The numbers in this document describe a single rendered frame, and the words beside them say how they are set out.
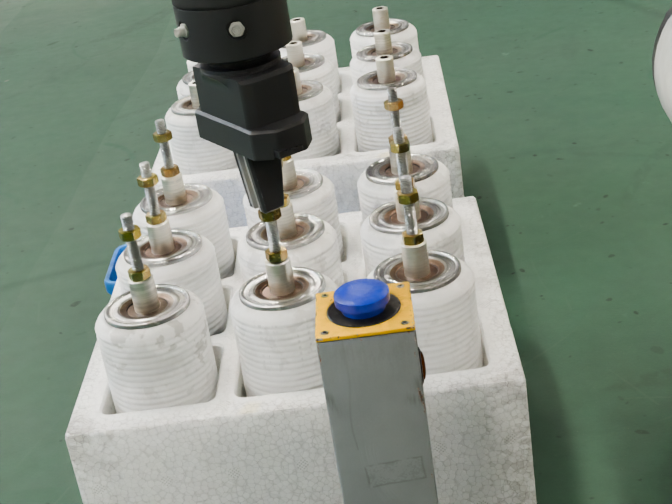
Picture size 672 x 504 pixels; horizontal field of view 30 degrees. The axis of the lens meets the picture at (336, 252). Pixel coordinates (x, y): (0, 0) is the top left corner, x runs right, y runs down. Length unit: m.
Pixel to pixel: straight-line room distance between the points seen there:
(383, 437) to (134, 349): 0.26
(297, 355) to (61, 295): 0.75
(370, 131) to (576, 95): 0.71
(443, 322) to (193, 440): 0.23
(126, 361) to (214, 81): 0.25
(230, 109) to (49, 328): 0.75
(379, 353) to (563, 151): 1.13
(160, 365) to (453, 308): 0.25
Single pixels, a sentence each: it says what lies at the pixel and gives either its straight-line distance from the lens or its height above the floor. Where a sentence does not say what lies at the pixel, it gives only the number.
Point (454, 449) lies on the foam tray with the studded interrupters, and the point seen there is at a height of 0.12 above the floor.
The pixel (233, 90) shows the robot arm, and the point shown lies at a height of 0.45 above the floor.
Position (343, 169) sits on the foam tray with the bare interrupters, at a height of 0.17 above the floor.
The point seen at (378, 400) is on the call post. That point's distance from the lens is 0.90.
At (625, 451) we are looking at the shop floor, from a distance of 1.27.
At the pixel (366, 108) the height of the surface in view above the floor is 0.23.
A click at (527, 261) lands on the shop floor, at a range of 1.64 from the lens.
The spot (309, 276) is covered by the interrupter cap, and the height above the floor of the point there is 0.25.
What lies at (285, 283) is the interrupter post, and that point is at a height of 0.26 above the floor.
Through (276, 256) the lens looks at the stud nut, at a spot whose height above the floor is 0.29.
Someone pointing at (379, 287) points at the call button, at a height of 0.33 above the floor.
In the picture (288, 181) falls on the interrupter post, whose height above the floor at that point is 0.26.
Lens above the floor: 0.74
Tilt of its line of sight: 25 degrees down
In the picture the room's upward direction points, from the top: 9 degrees counter-clockwise
